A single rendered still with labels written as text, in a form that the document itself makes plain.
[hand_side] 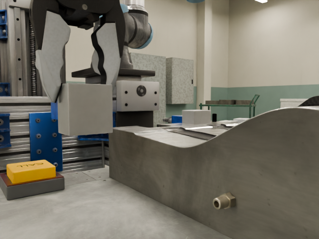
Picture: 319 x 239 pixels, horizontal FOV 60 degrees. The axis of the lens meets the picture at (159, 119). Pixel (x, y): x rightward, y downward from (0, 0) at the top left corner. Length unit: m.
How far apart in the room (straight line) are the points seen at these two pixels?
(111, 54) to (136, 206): 0.20
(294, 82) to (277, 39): 1.33
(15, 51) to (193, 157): 0.75
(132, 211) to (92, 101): 0.15
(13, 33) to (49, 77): 0.69
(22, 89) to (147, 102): 0.39
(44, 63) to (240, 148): 0.21
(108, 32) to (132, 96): 0.50
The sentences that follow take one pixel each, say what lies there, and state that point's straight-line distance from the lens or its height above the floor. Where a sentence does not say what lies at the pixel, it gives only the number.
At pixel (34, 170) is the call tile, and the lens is 0.46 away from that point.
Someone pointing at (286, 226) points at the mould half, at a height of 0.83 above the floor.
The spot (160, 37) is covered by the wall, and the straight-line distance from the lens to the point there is 7.49.
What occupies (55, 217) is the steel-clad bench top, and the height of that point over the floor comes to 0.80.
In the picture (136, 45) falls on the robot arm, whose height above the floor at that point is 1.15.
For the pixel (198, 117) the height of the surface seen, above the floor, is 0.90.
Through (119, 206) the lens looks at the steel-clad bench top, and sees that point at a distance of 0.38.
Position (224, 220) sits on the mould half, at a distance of 0.31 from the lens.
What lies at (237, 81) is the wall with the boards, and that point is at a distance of 9.18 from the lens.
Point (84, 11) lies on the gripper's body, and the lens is 0.33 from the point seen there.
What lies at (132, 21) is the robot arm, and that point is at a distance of 1.05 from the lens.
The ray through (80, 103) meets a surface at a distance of 0.30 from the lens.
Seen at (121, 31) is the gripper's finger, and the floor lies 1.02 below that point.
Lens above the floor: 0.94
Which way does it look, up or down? 4 degrees down
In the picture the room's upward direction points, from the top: straight up
